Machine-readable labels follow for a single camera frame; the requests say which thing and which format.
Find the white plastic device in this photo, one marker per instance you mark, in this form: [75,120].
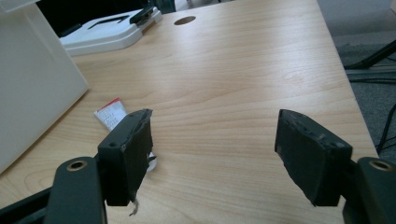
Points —
[107,31]

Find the white box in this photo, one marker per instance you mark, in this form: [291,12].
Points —
[31,77]

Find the black metal stand leg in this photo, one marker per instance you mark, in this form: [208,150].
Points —
[372,57]

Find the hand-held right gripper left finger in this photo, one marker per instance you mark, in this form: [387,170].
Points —
[124,155]

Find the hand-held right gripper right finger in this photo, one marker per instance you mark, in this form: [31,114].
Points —
[311,155]

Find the white paper packet red edge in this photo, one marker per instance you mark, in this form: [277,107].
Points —
[111,115]

